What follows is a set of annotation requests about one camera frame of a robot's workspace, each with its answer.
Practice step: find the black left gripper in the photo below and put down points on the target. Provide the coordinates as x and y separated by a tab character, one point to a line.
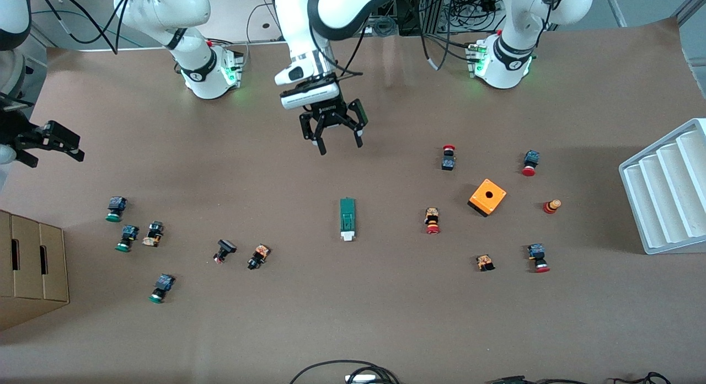
329	112

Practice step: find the white plug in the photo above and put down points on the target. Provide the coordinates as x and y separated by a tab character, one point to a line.
361	379

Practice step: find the grey round stand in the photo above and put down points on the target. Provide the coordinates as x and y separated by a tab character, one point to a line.
11	75

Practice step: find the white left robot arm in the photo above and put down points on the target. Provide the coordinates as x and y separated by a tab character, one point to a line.
331	3

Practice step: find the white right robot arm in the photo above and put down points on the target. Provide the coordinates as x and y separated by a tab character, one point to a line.
160	9

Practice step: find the small orange contact block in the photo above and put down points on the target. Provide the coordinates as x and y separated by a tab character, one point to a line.
485	261

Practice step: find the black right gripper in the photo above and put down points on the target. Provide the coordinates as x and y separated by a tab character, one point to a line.
16	129

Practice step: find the red orange button cap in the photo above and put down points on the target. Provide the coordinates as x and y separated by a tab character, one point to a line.
551	207

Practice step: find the green mushroom push button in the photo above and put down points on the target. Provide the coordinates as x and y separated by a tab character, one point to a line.
163	283
128	233
116	204

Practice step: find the orange button enclosure box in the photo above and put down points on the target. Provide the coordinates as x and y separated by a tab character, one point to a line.
491	199

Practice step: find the red mushroom button blue block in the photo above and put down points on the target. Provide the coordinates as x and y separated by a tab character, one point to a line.
531	158
536	251

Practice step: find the brown cardboard box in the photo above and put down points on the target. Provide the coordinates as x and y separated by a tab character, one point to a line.
33	262

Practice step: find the red button black block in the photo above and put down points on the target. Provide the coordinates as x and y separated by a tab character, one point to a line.
448	163

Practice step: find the white board with hole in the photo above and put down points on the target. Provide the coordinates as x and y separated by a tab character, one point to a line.
248	14

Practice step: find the red emergency stop orange block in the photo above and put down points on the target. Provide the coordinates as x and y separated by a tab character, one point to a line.
432	216

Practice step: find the white ribbed tray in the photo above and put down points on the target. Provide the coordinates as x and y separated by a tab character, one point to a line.
662	207

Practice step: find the aluminium profile frame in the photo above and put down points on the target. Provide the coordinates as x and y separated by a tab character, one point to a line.
433	6

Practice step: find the black flat button red terminal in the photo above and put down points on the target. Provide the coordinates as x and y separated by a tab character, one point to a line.
226	246

